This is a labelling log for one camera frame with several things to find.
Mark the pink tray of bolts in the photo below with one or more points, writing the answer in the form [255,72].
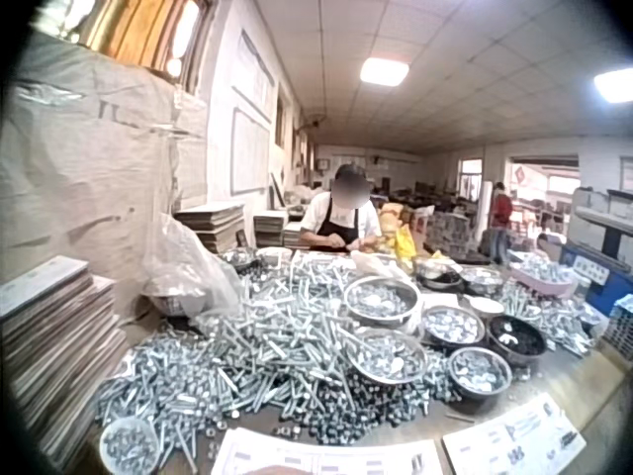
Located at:
[541,274]

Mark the white printed flat carton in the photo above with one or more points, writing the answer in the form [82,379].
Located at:
[519,438]
[326,455]

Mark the clear plastic bag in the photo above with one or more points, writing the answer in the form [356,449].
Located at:
[185,269]

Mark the ceiling light panel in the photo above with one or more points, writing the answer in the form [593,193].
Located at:
[384,71]
[614,85]

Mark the large woven sack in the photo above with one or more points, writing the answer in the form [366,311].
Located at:
[84,163]

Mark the stack of flat cardboard boxes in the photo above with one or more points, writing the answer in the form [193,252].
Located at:
[54,346]

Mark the small bowl of nuts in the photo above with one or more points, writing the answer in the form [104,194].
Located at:
[129,447]

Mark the blue machine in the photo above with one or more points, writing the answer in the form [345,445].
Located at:
[601,247]

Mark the stacks of flat cartons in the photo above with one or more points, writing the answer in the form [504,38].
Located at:
[237,225]

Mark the steel bowl of washers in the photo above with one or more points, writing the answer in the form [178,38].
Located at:
[452,325]
[479,372]
[382,300]
[387,355]

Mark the yellow bag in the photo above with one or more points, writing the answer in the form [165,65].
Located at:
[404,242]

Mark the heap of silver bolts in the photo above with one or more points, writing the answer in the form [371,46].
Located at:
[277,341]
[549,312]

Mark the bowl of black washers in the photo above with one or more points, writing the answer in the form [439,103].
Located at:
[516,337]

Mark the small white bowl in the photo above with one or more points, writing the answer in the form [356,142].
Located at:
[485,306]

